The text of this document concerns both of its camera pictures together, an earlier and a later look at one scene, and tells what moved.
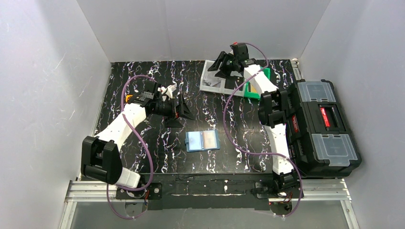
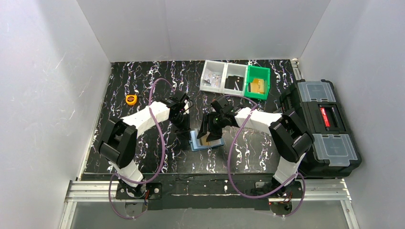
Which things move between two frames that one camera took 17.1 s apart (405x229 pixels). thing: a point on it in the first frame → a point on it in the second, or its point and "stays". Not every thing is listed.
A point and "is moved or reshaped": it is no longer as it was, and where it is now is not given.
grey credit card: (211, 80) is moved or reshaped
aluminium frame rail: (325, 190) stays
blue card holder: (203, 140) is moved or reshaped
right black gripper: (226, 65) → (215, 121)
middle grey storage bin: (229, 84) stays
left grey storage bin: (210, 82) stays
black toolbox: (320, 141) stays
